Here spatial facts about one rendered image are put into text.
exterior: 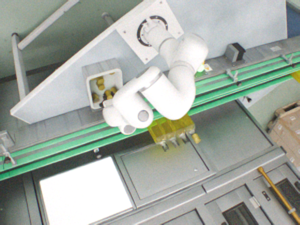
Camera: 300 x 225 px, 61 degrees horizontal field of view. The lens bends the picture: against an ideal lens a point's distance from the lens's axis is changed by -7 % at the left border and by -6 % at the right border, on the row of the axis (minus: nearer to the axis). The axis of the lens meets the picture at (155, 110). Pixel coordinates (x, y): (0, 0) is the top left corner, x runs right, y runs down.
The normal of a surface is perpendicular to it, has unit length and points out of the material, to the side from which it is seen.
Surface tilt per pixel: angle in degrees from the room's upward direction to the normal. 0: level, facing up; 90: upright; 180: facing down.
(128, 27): 5
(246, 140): 90
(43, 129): 90
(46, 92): 0
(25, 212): 90
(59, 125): 90
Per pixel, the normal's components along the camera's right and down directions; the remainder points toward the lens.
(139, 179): 0.05, -0.65
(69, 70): 0.43, 0.70
